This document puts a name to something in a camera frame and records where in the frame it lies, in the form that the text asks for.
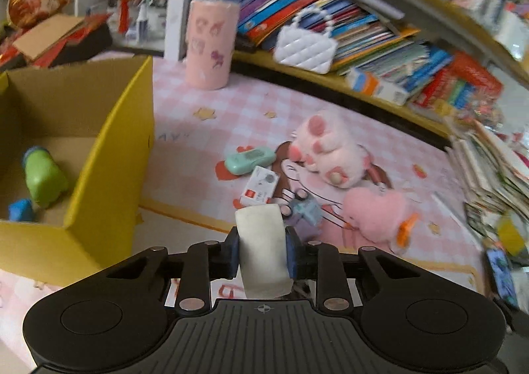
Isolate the red patterned packet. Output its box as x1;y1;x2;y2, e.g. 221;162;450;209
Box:
413;52;506;119

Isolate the small blue toy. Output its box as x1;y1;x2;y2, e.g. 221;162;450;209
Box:
8;199;36;223

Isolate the pink printed canister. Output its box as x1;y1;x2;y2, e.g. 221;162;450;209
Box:
184;0;241;90

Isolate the pile of red papers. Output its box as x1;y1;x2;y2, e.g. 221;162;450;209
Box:
0;14;112;69

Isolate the row of colourful books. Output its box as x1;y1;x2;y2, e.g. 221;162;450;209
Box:
233;0;455;83

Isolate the pile of paper booklets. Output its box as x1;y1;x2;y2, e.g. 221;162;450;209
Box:
448;122;529;253

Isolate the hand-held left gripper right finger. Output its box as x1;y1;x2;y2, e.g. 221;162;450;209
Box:
284;229;418;312

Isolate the grey toy car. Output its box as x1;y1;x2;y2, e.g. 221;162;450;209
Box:
281;189;323;226

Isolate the brown cardboard sheet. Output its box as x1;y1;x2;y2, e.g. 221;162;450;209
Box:
12;14;88;64

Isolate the dark blue patterned packet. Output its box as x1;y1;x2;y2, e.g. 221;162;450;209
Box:
485;248;520;309

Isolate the large black box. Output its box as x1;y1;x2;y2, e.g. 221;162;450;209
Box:
41;22;113;65

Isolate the pink and white plush toy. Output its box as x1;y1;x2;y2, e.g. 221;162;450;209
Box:
288;109;373;189

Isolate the white and orange carton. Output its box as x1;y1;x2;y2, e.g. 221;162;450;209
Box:
346;67;411;106

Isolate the white shelf unit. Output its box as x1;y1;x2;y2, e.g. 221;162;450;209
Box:
74;0;200;63

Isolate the lilac toy block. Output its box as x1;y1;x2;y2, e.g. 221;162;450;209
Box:
287;218;324;245

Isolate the white quilted handbag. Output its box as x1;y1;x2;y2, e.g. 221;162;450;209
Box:
273;7;337;75

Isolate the white rectangular block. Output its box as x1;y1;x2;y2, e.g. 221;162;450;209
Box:
235;204;292;299

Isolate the yellow cardboard box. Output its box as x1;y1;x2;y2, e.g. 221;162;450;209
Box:
0;55;155;288

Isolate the green plastic toy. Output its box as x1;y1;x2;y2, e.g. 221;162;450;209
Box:
22;146;70;209

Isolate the small white box red label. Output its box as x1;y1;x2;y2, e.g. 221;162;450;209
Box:
241;166;279;207

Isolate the fluffy pink plush toy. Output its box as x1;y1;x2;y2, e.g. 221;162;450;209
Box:
342;187;421;253

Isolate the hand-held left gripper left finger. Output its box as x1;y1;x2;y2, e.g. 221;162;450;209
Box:
105;229;241;312

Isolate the wooden bookshelf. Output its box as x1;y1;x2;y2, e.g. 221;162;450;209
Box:
229;0;529;151

